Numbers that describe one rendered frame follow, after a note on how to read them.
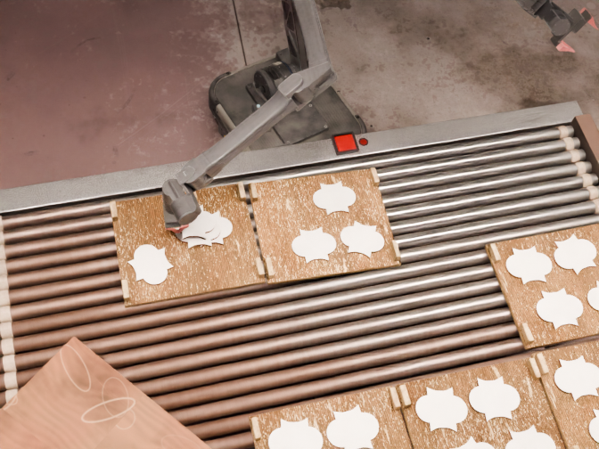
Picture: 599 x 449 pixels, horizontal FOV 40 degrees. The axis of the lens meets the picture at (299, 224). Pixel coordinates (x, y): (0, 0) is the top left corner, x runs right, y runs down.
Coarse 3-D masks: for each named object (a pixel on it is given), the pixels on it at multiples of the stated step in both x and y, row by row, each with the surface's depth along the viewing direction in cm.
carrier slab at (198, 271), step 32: (224, 192) 258; (128, 224) 249; (160, 224) 250; (128, 256) 244; (192, 256) 246; (224, 256) 247; (256, 256) 248; (160, 288) 240; (192, 288) 241; (224, 288) 242
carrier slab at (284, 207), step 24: (264, 192) 259; (288, 192) 260; (312, 192) 261; (360, 192) 263; (264, 216) 255; (288, 216) 256; (312, 216) 257; (336, 216) 257; (360, 216) 258; (384, 216) 259; (264, 240) 251; (288, 240) 252; (336, 240) 253; (384, 240) 255; (264, 264) 247; (288, 264) 248; (312, 264) 249; (336, 264) 249; (360, 264) 250; (384, 264) 251
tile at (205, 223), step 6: (198, 216) 249; (204, 216) 250; (210, 216) 250; (192, 222) 248; (198, 222) 248; (204, 222) 249; (210, 222) 249; (186, 228) 246; (192, 228) 247; (198, 228) 247; (204, 228) 248; (210, 228) 248; (186, 234) 245; (192, 234) 246; (198, 234) 246; (204, 234) 247
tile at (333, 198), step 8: (320, 184) 262; (336, 184) 262; (320, 192) 260; (328, 192) 260; (336, 192) 261; (344, 192) 261; (352, 192) 261; (320, 200) 259; (328, 200) 259; (336, 200) 259; (344, 200) 260; (352, 200) 260; (320, 208) 258; (328, 208) 258; (336, 208) 258; (344, 208) 258
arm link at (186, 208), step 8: (184, 168) 228; (192, 168) 227; (176, 176) 228; (184, 176) 227; (192, 176) 227; (184, 184) 228; (192, 192) 231; (176, 200) 227; (184, 200) 227; (192, 200) 227; (176, 208) 226; (184, 208) 226; (192, 208) 226; (200, 208) 228; (176, 216) 227; (184, 216) 225; (192, 216) 228; (184, 224) 229
